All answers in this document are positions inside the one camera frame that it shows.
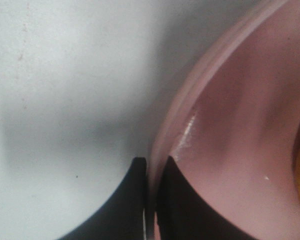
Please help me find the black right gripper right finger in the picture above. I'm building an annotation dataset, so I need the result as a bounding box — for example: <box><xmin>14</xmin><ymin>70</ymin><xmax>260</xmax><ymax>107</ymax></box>
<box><xmin>156</xmin><ymin>156</ymin><xmax>245</xmax><ymax>240</ymax></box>

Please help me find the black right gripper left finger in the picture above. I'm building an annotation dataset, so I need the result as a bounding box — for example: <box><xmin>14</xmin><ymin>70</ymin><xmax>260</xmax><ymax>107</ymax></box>
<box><xmin>61</xmin><ymin>157</ymin><xmax>147</xmax><ymax>240</ymax></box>

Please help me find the pink round plate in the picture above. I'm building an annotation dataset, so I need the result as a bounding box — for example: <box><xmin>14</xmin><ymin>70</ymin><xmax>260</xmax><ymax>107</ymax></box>
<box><xmin>145</xmin><ymin>0</ymin><xmax>300</xmax><ymax>240</ymax></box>

